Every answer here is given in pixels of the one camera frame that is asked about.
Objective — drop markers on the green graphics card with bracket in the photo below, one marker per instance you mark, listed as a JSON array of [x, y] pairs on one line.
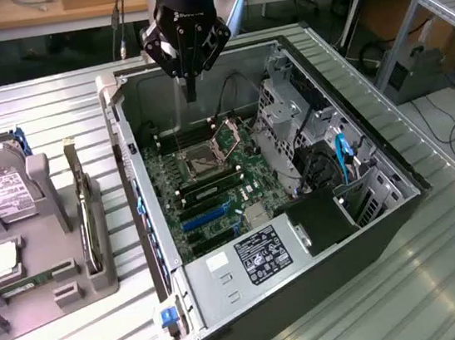
[[87, 222]]

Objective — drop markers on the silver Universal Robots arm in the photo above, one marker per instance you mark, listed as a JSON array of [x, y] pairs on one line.
[[237, 9]]

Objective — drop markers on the silver perforated disk bay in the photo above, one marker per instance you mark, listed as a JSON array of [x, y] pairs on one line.
[[278, 109]]

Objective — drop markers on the black RAM slot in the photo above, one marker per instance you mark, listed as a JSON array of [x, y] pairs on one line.
[[185, 133], [204, 182], [186, 143], [185, 138]]

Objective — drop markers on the metal socket cover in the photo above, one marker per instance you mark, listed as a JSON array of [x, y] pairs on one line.
[[227, 136]]

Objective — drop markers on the thin metal locking lever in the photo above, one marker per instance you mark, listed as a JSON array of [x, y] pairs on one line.
[[176, 143]]

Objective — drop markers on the green motherboard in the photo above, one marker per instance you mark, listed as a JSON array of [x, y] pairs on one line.
[[252, 166]]

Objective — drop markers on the installed black RAM stick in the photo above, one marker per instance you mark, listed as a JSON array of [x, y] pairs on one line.
[[213, 190]]

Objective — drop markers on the black expansion slot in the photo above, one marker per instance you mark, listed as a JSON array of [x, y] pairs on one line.
[[205, 210], [213, 235], [214, 245]]

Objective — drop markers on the silver chipset heatsink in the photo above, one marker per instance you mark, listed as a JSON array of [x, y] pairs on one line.
[[256, 214]]

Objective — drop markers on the blue expansion slot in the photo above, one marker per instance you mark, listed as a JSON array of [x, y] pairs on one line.
[[206, 219]]

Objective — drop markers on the grey metal box unit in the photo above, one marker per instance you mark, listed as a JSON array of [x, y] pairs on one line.
[[412, 74]]

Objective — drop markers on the silver hard disk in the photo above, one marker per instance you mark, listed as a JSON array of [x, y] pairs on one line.
[[0, 195]]

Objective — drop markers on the silver slanted disk bay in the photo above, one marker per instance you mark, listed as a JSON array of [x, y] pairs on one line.
[[382, 196]]

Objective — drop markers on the grey plastic parts rack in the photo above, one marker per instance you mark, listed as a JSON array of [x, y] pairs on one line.
[[45, 252]]

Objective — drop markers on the silver power supply unit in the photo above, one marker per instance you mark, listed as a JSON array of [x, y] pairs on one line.
[[210, 294]]

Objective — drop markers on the silver CPU chip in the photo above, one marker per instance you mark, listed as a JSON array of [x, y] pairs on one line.
[[0, 260]]

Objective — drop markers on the green loose RAM stick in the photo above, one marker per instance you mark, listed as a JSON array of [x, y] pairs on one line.
[[28, 284]]

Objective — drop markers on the blue case latch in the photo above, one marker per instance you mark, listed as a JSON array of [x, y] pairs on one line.
[[168, 317]]

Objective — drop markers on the open black PC case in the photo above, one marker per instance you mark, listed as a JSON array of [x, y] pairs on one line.
[[313, 314]]

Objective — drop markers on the blue disk bracket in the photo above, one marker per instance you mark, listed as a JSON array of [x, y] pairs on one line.
[[22, 140]]

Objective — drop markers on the aluminium profile frame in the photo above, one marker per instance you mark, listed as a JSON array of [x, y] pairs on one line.
[[440, 3]]

